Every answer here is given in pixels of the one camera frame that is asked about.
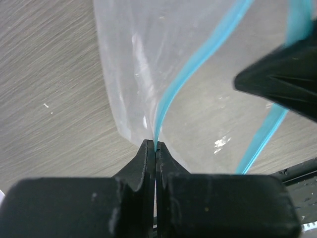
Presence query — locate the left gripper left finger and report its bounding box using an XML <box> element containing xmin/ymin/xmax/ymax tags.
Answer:
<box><xmin>0</xmin><ymin>140</ymin><xmax>156</xmax><ymax>238</ymax></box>

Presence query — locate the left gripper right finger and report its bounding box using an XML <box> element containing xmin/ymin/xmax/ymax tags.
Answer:
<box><xmin>156</xmin><ymin>142</ymin><xmax>301</xmax><ymax>238</ymax></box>

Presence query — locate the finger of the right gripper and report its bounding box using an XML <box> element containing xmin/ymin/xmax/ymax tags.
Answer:
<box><xmin>234</xmin><ymin>27</ymin><xmax>317</xmax><ymax>121</ymax></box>

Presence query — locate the clear zip top bag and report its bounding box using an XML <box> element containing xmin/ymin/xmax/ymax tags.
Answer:
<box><xmin>94</xmin><ymin>0</ymin><xmax>317</xmax><ymax>174</ymax></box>

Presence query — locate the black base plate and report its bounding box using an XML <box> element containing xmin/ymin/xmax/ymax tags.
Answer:
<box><xmin>272</xmin><ymin>158</ymin><xmax>317</xmax><ymax>224</ymax></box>

